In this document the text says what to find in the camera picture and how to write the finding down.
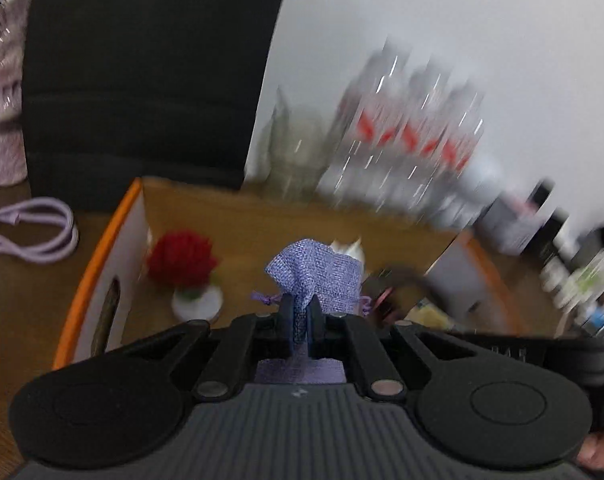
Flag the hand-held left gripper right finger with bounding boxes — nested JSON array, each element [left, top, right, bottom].
[[309, 294, 478, 403]]

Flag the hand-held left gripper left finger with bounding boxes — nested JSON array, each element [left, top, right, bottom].
[[127, 294, 295, 403]]

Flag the purple fabric pouch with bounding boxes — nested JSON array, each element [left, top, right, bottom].
[[252, 238, 373, 386]]

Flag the black braided cable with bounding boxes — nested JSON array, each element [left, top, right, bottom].
[[364, 266, 425, 328]]

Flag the orange cardboard box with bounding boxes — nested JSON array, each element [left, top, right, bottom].
[[52, 176, 523, 371]]

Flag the red artificial rose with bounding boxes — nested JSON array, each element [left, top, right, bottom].
[[146, 231, 220, 301]]

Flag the clear glass cup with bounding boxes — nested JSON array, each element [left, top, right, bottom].
[[262, 90, 333, 196]]

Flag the white printed tin box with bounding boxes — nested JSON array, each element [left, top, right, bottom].
[[482, 192, 540, 256]]

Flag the red label water bottle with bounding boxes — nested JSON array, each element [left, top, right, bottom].
[[324, 42, 408, 208], [382, 60, 453, 218], [424, 80, 487, 228]]

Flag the black chair back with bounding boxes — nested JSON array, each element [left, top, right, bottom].
[[22, 0, 295, 211]]

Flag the purple charging cable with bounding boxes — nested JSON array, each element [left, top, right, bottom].
[[0, 197, 80, 263]]

